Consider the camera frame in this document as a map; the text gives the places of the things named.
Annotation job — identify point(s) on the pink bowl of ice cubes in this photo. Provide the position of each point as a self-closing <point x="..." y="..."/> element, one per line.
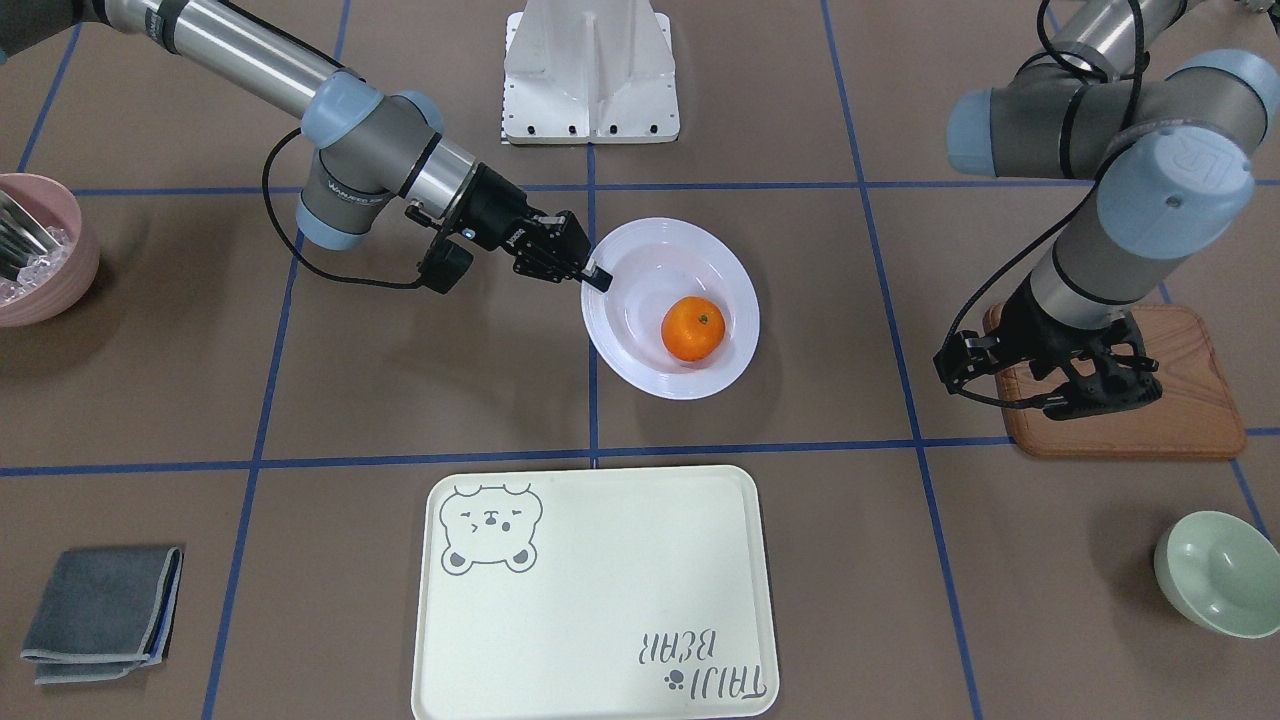
<point x="59" y="283"/>

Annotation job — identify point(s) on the cream bear serving tray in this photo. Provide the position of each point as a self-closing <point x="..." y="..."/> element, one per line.
<point x="595" y="594"/>

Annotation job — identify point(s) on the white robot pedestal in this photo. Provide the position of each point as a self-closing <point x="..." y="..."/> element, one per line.
<point x="579" y="72"/>

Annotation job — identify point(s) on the orange fruit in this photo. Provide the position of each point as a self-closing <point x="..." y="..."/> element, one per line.
<point x="693" y="328"/>

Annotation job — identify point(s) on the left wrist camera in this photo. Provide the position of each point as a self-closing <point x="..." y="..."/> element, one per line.
<point x="965" y="356"/>

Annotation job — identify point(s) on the metal scoop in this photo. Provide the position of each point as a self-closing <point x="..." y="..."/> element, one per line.
<point x="23" y="240"/>

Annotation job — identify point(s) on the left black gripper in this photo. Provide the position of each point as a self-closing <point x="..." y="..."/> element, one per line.
<point x="1040" y="330"/>

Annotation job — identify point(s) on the folded grey cloth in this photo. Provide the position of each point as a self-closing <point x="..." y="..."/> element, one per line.
<point x="104" y="613"/>

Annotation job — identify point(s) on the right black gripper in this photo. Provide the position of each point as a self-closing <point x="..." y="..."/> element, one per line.
<point x="497" y="214"/>

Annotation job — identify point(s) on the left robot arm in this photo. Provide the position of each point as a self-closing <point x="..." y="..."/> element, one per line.
<point x="1170" y="167"/>

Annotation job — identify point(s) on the green ceramic bowl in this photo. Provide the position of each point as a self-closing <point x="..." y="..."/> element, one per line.
<point x="1220" y="573"/>

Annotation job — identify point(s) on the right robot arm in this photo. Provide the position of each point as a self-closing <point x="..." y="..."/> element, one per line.
<point x="370" y="147"/>

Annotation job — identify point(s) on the white round plate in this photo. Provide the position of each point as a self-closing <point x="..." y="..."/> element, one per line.
<point x="654" y="263"/>

